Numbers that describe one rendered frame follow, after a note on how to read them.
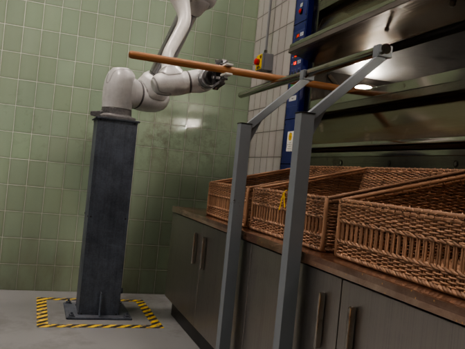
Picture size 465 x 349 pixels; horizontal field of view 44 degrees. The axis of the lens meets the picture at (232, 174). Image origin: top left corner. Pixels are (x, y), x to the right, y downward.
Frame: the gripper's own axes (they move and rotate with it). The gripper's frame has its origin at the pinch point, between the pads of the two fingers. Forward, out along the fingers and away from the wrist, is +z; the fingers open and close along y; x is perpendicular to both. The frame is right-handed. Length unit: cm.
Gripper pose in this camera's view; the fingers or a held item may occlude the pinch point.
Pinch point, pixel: (226, 70)
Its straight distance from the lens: 236.6
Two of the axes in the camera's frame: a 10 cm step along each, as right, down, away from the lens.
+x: -9.4, -0.9, -3.4
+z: 3.4, 0.3, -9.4
